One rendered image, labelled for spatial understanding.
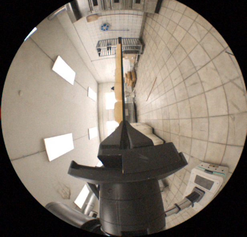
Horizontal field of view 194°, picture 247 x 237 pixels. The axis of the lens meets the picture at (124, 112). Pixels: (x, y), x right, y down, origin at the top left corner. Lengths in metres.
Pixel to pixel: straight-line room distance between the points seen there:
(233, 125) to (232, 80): 0.41
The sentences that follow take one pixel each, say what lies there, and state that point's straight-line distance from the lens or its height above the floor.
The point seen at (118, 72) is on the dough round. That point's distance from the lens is 0.21.
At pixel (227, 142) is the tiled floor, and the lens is 1.07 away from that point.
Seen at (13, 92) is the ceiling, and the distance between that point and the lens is 2.08.
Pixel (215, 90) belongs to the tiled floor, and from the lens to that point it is 1.06.
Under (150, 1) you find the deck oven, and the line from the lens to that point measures 2.44.
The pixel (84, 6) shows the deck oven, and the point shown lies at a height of 1.68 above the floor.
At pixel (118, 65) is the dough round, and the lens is 0.25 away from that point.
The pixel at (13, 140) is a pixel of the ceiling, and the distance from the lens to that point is 2.04.
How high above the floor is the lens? 1.00
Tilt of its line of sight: 2 degrees down
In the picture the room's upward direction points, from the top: 94 degrees counter-clockwise
